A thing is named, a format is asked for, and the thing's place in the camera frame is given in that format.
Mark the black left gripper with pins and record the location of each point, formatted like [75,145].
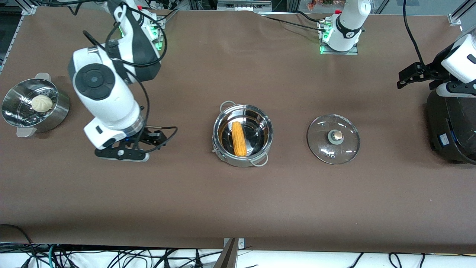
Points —
[433,70]

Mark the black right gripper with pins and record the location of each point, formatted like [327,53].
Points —
[150,136]

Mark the yellow corn cob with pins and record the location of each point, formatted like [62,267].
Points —
[239,139]

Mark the glass pot lid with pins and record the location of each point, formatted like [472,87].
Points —
[321,143]

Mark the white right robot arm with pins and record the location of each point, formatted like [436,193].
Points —
[104,96]

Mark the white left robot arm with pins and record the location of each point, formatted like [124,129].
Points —
[347,26]

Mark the stainless steel pot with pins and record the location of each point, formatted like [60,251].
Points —
[238,162]

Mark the steel steamer pot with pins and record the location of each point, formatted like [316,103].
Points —
[55,121]

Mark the black rice cooker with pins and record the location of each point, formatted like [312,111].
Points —
[457,130]

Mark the white steamed bun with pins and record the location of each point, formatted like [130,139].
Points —
[41,103]

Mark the brown table cover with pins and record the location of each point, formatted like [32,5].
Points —
[297,204]

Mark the grey power strip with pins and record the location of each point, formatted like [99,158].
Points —
[243,5]

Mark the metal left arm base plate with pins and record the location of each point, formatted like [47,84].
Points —
[338,53]

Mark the aluminium frame profile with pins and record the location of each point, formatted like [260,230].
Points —
[460,13]

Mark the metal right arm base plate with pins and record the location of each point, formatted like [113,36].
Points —
[160,37]

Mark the silver table edge bracket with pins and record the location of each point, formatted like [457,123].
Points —
[241,242]

